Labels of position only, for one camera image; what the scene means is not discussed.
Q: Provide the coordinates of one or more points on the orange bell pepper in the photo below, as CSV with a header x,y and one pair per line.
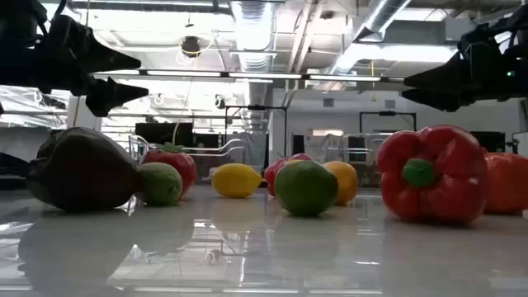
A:
x,y
509,183

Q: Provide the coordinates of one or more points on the red tomato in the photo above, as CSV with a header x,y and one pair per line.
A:
x,y
181,165

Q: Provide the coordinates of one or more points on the patterned white cloth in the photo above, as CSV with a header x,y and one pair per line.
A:
x,y
323,146

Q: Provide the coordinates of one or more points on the orange fruit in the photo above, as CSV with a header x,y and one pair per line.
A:
x,y
347,181

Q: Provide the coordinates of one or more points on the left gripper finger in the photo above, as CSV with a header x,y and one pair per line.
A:
x,y
107,97
90,53

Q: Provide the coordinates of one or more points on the yellow lemon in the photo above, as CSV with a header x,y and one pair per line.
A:
x,y
235,180

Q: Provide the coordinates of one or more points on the black ceiling dome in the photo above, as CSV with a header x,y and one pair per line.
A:
x,y
190,45

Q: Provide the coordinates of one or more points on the clear plastic basket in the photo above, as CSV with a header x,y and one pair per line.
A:
x,y
231,144
350,140

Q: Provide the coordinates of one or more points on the black gantry frame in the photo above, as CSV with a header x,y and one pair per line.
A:
x,y
387,113

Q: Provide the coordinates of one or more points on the long ceiling light bar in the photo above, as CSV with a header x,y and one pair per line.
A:
x,y
264,75

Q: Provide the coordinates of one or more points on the black panel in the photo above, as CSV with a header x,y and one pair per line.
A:
x,y
163,133

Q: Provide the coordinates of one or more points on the green lime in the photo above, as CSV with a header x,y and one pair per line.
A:
x,y
163,185
306,187

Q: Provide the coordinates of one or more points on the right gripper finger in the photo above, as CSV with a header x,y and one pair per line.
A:
x,y
445,74
441,99

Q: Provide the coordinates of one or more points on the dark brown avocado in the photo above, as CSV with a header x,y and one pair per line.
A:
x,y
82,169

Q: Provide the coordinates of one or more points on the red bell pepper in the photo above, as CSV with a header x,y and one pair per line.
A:
x,y
437,181

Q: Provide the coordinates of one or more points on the red apple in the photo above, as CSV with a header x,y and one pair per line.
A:
x,y
273,173

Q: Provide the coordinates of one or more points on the silver ceiling duct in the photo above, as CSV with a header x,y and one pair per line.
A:
x,y
252,33
371,29

